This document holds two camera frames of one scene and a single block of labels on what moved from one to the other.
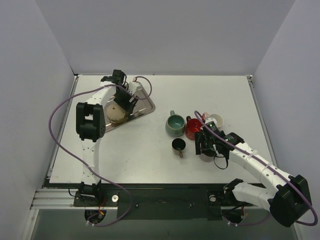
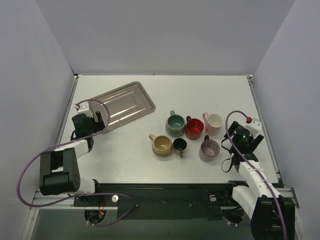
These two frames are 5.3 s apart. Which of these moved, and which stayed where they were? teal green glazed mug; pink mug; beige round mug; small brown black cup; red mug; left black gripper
Moved: beige round mug; left black gripper
Stayed: teal green glazed mug; pink mug; small brown black cup; red mug
